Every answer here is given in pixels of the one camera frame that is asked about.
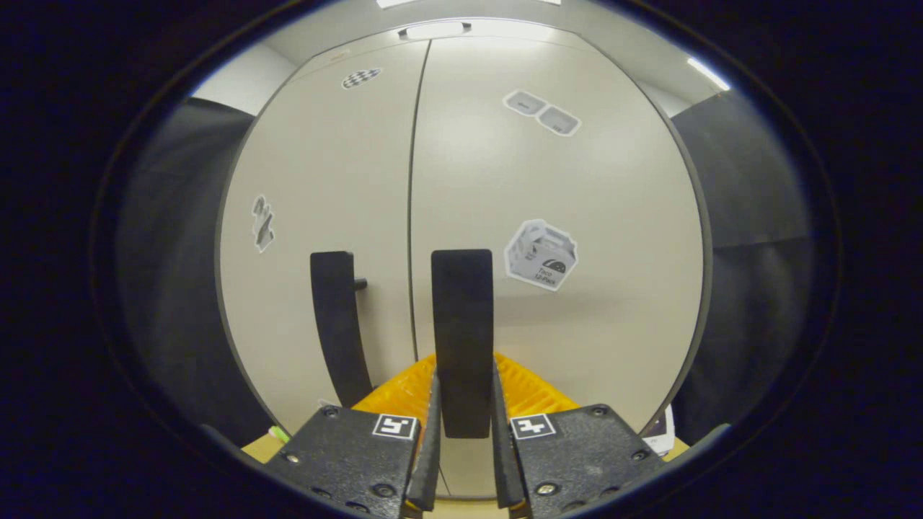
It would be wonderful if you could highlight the grey cabinet top drawer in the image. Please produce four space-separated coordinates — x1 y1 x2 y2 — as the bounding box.
299 18 599 69

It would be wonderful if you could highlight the metal drawer handle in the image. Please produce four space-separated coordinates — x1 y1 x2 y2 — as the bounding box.
398 22 472 40

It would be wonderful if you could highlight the black door handle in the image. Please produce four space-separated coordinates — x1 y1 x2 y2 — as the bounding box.
310 251 374 408
431 249 495 439

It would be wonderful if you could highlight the black backdrop cloth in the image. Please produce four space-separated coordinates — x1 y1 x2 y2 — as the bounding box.
115 90 816 448

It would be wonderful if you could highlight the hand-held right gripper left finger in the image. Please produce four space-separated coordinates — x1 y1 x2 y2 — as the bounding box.
263 353 442 519

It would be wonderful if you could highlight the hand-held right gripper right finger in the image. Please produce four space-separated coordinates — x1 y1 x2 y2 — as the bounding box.
493 352 668 519

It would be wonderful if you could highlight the grey double-door shoe cabinet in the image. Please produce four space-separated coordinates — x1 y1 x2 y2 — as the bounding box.
215 18 715 500

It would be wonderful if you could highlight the small white box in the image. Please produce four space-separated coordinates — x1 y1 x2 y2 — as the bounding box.
640 404 676 457

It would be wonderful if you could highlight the grey cabinet door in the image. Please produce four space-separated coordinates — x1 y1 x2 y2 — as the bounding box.
410 35 704 498
218 40 431 433

